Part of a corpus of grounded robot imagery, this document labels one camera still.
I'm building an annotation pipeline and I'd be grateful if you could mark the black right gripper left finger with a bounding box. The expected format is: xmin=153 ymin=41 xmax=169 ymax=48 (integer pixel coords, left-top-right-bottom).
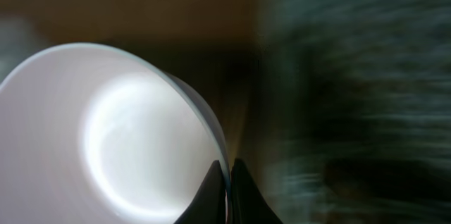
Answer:
xmin=175 ymin=161 xmax=226 ymax=224

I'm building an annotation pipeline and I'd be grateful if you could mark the grey dishwasher rack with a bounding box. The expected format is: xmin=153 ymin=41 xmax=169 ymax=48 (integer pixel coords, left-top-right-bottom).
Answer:
xmin=259 ymin=0 xmax=450 ymax=223

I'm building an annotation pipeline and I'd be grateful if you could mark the blue bowl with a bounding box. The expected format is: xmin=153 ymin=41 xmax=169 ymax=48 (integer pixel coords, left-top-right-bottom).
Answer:
xmin=1 ymin=43 xmax=231 ymax=223

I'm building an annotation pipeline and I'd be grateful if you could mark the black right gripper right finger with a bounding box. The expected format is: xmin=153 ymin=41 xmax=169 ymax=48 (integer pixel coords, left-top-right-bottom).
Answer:
xmin=231 ymin=158 xmax=282 ymax=224

